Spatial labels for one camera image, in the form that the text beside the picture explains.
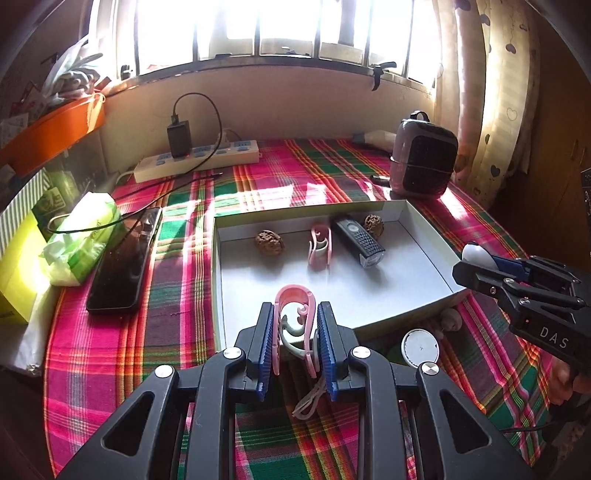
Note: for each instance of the striped gift box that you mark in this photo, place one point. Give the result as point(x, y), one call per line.
point(23, 198)

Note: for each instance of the white and black round gadget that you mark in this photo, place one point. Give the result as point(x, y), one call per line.
point(475, 256)

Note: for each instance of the black window hook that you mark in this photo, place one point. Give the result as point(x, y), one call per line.
point(376, 76)

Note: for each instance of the green and white cardboard box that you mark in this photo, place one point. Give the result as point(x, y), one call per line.
point(369, 295)

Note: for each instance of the white dome-shaped gadget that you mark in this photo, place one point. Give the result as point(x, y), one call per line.
point(450, 319)

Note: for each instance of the white plastic bag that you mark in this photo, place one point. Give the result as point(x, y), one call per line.
point(69, 69)

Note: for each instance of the heart print curtain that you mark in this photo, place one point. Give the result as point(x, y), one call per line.
point(503, 92)

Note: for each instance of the black charger adapter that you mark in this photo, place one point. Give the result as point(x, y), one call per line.
point(179, 138)

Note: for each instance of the green printed box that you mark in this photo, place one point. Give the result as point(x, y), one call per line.
point(55, 203)

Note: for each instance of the black bike light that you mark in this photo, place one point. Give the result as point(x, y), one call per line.
point(360, 242)

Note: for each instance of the yellow cardboard box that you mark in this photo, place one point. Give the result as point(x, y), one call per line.
point(18, 277)

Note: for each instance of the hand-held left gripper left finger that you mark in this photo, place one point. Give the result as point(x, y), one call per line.
point(265, 350)

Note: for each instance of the large brown walnut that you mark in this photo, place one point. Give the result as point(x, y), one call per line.
point(270, 242)

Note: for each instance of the person's right hand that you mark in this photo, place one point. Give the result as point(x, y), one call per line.
point(562, 383)

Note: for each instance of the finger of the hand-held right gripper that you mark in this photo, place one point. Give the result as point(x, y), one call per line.
point(508, 266)
point(475, 274)

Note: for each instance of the small grey desk heater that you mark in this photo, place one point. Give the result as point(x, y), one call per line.
point(427, 161)

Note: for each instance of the barred window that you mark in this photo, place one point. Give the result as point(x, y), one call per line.
point(256, 27)

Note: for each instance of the plaid tablecloth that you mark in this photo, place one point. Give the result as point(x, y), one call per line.
point(138, 369)

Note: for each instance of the white power strip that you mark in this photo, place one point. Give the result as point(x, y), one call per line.
point(207, 159)

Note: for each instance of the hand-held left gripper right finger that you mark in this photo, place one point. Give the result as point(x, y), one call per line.
point(325, 350)

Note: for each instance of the black smartphone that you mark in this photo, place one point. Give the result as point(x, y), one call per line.
point(120, 267)

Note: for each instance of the small brown walnut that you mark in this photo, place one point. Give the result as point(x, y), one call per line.
point(375, 226)

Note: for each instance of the orange plastic tray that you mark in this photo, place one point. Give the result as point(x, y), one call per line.
point(51, 134)

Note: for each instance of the pink plastic clip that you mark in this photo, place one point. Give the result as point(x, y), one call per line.
point(328, 244)
point(295, 290)

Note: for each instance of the dark wooden cabinet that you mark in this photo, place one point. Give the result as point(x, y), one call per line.
point(563, 138)

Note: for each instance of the green tissue pack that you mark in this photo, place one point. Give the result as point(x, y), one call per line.
point(83, 240)

